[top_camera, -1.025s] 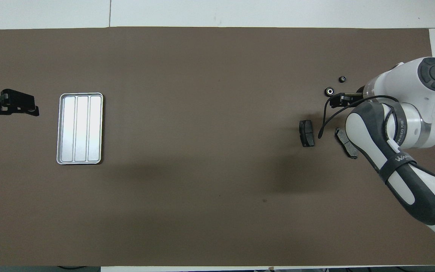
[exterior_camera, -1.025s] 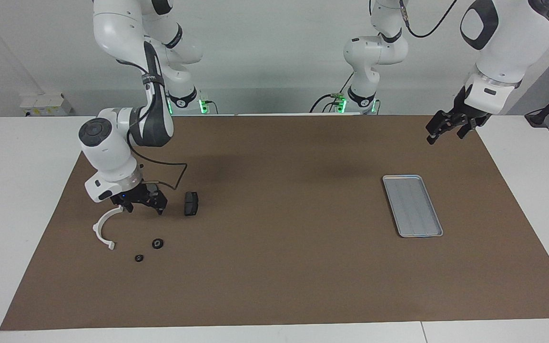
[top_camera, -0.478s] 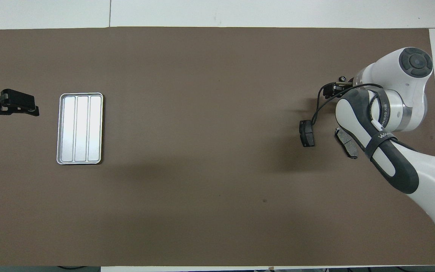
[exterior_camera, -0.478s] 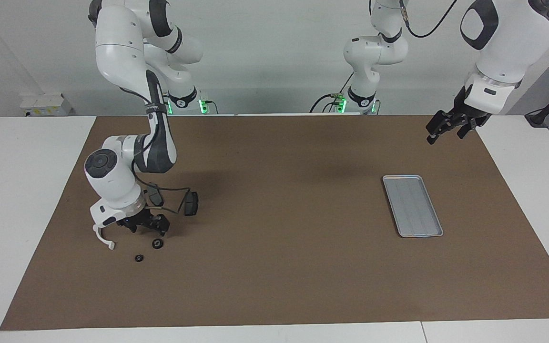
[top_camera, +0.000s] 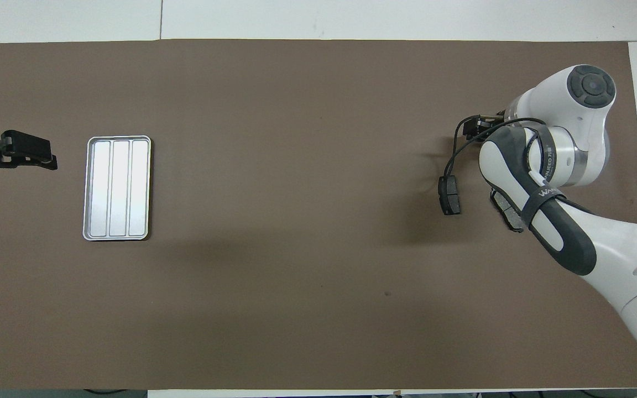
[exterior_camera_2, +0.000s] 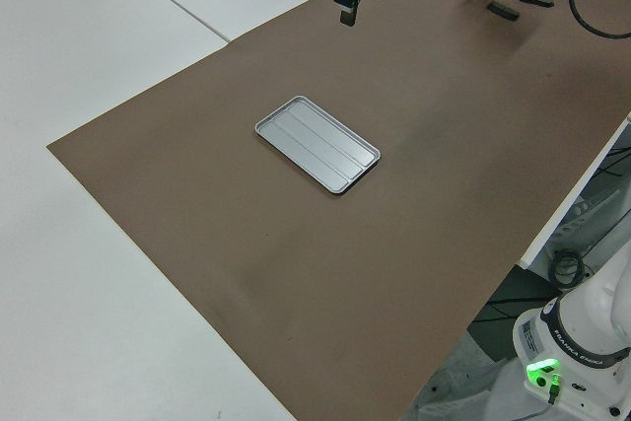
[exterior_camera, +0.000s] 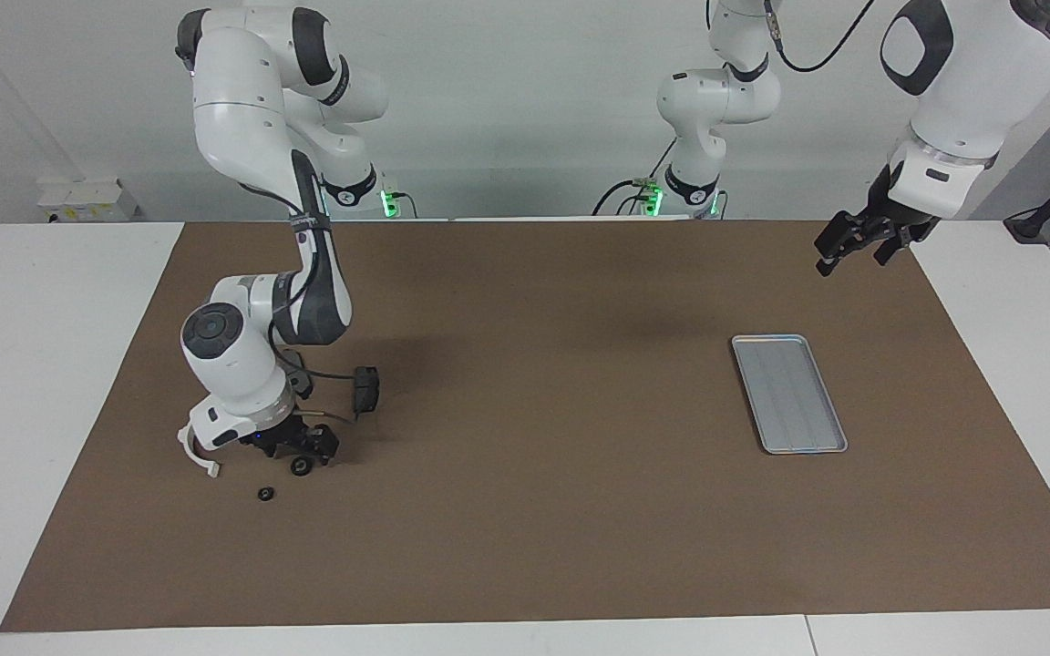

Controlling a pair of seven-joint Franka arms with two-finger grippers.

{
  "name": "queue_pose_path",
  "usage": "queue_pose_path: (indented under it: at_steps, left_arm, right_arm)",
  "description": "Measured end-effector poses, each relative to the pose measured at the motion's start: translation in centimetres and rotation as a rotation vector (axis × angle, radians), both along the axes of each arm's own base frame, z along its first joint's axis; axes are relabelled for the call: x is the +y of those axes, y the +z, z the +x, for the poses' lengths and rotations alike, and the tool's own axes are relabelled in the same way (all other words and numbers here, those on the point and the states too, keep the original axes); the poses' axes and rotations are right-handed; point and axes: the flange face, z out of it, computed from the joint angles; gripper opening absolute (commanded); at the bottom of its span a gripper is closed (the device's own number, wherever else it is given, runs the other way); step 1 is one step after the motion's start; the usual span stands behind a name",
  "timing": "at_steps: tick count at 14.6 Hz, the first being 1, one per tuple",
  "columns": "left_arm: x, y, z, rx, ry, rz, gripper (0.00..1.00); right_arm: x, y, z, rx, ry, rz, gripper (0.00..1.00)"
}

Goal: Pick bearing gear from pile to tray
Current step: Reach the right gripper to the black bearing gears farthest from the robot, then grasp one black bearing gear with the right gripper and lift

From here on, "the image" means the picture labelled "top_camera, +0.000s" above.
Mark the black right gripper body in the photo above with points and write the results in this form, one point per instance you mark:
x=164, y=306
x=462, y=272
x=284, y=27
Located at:
x=492, y=121

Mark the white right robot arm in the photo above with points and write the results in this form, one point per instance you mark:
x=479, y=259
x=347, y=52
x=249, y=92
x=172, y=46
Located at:
x=589, y=127

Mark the silver metal tray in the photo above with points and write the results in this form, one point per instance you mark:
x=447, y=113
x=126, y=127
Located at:
x=116, y=188

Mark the short grey brake pad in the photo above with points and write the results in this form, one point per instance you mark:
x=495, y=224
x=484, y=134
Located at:
x=450, y=194

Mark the long grey brake pad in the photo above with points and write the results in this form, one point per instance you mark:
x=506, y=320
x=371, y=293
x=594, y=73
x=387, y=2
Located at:
x=502, y=203

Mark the brown table mat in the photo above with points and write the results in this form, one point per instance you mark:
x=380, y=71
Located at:
x=318, y=110

